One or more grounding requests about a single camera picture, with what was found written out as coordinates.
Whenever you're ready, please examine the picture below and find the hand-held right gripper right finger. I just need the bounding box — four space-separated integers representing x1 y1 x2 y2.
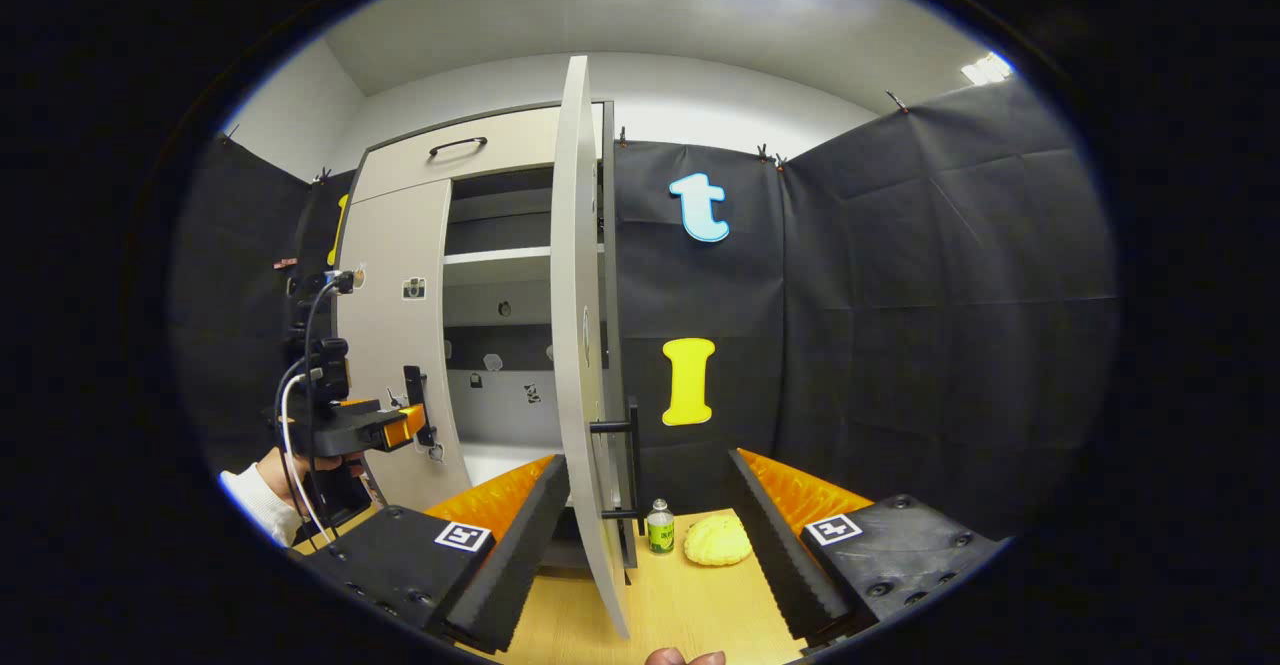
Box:
727 448 1004 644

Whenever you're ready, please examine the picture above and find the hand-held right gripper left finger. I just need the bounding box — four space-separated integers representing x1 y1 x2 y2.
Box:
300 453 571 654

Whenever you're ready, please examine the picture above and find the beige cabinet door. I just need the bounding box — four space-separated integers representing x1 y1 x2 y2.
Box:
550 55 633 641
337 178 471 514

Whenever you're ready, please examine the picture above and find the beige double-door shoe cabinet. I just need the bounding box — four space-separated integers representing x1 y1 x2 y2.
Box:
333 100 629 571

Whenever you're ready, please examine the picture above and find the white cabinet shelf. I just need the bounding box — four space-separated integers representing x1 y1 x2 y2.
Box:
443 245 553 291

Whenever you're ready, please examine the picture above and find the beige cabinet drawer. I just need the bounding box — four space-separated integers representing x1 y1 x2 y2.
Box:
350 105 561 204

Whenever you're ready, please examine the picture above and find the yellow bread bun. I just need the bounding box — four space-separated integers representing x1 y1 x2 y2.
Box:
683 513 753 568

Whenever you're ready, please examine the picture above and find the small green bottle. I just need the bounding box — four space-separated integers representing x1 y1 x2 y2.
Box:
645 498 676 556

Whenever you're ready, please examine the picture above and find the black backdrop cloth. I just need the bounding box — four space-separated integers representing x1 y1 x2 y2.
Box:
168 80 1119 546

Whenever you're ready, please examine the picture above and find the small ceiling light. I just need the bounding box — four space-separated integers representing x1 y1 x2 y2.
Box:
960 52 1016 86

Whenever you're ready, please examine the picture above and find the white cable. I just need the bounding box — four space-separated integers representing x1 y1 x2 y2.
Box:
278 370 336 548

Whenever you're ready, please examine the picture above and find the black cable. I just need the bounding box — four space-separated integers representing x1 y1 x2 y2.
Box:
298 275 357 546

